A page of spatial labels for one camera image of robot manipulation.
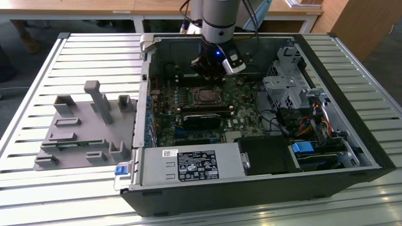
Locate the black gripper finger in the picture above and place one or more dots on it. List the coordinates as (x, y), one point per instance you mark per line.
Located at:
(220, 73)
(201, 64)

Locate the silver CPU plate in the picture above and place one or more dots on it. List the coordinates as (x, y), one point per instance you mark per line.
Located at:
(209, 96)

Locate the black RAM slot bank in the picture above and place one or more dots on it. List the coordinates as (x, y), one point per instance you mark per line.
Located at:
(204, 109)
(185, 81)

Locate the CPU socket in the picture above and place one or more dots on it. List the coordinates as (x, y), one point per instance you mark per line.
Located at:
(208, 105)

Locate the silver drive cage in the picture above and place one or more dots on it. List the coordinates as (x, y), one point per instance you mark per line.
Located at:
(280, 84)

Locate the green motherboard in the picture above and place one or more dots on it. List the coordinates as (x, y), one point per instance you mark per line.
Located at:
(245, 117)

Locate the pale blue teach pendant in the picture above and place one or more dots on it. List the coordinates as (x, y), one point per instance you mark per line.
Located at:
(264, 7)

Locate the silver chipset heatsink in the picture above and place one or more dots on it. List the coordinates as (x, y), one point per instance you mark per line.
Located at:
(233, 136)

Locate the stack of papers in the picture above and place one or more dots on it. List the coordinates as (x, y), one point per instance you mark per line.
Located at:
(296, 2)

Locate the white barcode sticker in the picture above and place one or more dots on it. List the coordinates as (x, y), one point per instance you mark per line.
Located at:
(170, 153)

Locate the black plastic shroud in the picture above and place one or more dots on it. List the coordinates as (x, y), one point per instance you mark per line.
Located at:
(268, 155)

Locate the black rating label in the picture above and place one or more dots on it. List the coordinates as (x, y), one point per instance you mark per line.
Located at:
(198, 166)

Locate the blue disk carrier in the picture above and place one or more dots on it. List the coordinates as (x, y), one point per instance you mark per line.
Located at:
(301, 148)

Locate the wooden desk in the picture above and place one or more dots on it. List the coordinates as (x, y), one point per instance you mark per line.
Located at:
(94, 5)

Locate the grey power supply unit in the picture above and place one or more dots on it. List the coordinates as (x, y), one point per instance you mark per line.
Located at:
(157, 169)

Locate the grey parts rack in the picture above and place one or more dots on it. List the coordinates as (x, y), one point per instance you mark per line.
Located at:
(88, 131)

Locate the wooden cabinet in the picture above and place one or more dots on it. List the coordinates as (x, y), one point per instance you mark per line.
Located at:
(361, 23)

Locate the black hard disk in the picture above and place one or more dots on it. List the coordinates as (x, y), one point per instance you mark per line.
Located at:
(317, 162)

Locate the green RAM stick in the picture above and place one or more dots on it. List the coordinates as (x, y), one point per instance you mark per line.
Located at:
(83, 143)

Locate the blue case latch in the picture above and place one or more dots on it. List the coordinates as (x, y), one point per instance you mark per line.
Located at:
(121, 170)

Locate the black open PC case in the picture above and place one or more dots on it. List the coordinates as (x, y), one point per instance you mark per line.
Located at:
(220, 200)

